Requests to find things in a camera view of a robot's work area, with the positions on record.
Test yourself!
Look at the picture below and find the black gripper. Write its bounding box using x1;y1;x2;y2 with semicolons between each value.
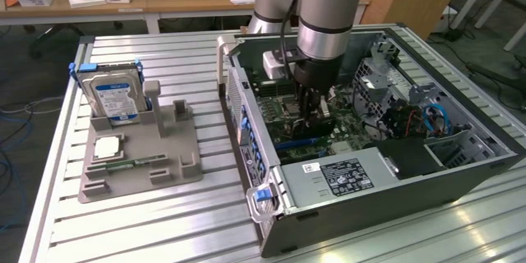
293;55;343;110

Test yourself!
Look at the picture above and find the graphics card with fan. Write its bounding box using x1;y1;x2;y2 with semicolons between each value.
282;115;335;141

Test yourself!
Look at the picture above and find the CPU socket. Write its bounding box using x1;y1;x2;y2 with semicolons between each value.
279;94;305;119

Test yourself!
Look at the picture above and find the silver drive cage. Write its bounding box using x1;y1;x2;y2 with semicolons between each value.
351;39;418;116

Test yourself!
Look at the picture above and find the green motherboard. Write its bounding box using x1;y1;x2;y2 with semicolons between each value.
246;73;390;167

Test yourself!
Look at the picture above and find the blue long expansion slot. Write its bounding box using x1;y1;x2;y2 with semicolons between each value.
274;137;321;150

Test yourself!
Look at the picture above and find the silver chipset heatsink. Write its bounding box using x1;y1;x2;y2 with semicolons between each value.
329;142;354;155

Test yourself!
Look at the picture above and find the grey power supply unit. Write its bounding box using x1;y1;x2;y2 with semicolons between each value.
281;147;401;209

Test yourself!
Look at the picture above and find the wooden desk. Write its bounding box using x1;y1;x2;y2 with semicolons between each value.
0;0;373;34

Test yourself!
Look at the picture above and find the blue case latch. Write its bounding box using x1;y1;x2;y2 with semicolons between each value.
254;189;275;203

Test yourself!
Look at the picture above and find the silver disk bay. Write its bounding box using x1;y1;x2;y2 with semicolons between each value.
422;129;497;170

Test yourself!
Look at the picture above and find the black stand base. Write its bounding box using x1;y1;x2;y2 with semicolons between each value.
466;59;526;91

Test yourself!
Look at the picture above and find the open dark PC case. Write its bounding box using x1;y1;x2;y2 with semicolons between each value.
217;27;520;259

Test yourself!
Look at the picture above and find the grey parts rack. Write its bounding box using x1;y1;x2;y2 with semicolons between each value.
78;79;206;204

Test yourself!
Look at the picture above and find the hard disk in blue caddy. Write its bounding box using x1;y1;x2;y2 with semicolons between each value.
68;59;146;127

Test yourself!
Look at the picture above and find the green RAM stick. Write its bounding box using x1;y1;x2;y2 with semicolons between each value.
106;158;157;172

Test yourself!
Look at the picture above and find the silver CPU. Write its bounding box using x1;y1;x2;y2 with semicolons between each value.
95;137;123;158

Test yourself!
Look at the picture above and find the black office chair base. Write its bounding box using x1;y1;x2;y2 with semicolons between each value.
27;23;87;59

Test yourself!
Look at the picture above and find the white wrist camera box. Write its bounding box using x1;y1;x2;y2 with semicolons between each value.
262;49;297;81

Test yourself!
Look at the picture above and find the black camera cable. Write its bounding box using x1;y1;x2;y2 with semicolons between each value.
279;0;305;79

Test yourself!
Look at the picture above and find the red disk wire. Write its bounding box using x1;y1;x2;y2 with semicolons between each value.
405;107;417;137

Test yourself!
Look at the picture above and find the blue disk wire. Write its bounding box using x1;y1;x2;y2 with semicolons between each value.
422;103;454;137

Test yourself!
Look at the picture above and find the white floor cable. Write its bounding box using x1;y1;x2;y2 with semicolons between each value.
0;96;63;115

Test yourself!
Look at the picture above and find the blue floor cable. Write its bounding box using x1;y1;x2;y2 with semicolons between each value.
0;111;36;233

